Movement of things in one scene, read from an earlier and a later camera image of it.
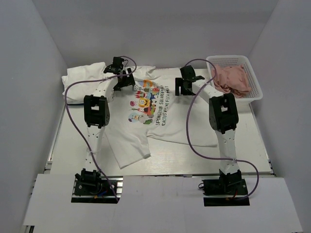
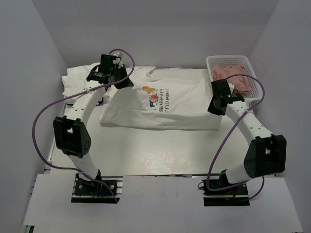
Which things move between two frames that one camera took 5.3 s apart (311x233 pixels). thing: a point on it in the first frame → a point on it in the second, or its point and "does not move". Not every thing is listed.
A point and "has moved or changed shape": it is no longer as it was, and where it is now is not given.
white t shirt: [81, 81] does not move
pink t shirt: [233, 80] does not move
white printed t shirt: [151, 107] has moved or changed shape
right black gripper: [180, 82] → [212, 109]
